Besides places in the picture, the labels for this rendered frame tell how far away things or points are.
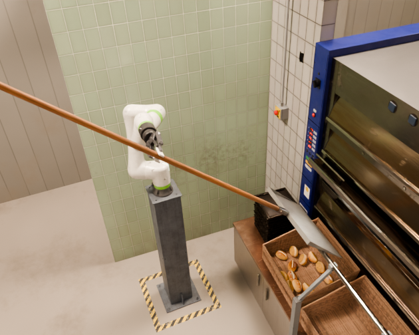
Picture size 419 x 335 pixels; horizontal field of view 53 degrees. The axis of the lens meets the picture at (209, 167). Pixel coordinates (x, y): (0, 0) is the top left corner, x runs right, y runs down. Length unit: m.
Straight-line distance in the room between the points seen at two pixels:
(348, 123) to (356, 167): 0.28
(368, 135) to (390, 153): 0.19
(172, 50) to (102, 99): 0.63
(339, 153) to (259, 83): 1.05
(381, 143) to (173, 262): 1.84
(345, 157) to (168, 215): 1.30
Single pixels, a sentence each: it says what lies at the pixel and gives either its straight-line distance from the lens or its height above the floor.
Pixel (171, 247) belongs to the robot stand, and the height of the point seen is 0.71.
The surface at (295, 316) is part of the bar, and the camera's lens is 2.83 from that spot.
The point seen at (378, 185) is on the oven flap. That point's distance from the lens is 2.66.
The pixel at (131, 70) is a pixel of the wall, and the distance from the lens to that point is 3.19.
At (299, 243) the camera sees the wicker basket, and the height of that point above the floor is 0.62.
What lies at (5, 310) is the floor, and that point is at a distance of 4.31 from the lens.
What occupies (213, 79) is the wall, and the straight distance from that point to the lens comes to 3.41.
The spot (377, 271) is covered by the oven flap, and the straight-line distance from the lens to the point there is 2.94.
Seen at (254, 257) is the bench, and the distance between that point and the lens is 3.40.
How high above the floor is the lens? 3.14
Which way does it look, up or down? 37 degrees down
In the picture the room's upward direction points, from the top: 3 degrees counter-clockwise
